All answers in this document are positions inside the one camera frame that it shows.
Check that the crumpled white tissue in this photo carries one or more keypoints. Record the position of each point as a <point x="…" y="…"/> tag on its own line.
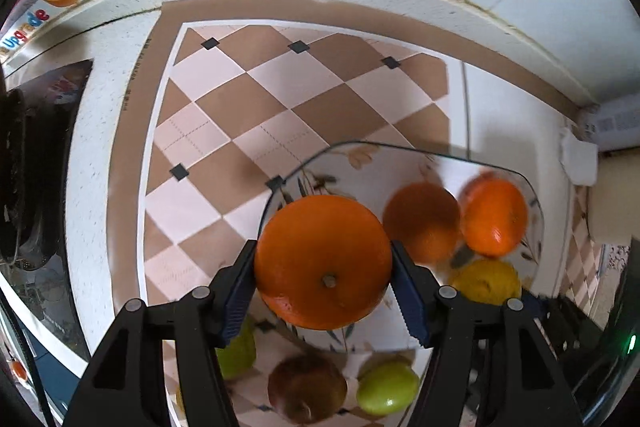
<point x="580" y="154"/>

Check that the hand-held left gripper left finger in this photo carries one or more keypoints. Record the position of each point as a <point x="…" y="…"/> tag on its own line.
<point x="240" y="292"/>

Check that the green apple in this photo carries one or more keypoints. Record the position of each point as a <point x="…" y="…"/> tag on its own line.
<point x="237" y="352"/>
<point x="387" y="387"/>

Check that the reddish brown apple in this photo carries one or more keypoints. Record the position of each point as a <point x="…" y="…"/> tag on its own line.
<point x="421" y="222"/>
<point x="306" y="387"/>

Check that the blue cabinet front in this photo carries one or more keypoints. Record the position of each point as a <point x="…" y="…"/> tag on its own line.
<point x="50" y="382"/>

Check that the checkered kitchen mat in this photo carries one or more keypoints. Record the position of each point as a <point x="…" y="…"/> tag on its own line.
<point x="300" y="107"/>

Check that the floral glass plate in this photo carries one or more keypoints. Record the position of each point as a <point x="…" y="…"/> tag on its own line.
<point x="350" y="167"/>

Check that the large festive wall sticker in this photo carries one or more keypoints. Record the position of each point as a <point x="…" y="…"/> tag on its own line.
<point x="25" y="21"/>

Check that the orange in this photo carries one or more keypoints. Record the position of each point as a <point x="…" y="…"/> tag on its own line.
<point x="494" y="214"/>
<point x="320" y="247"/>

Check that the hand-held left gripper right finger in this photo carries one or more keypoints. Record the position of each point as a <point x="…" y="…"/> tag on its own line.
<point x="410" y="297"/>

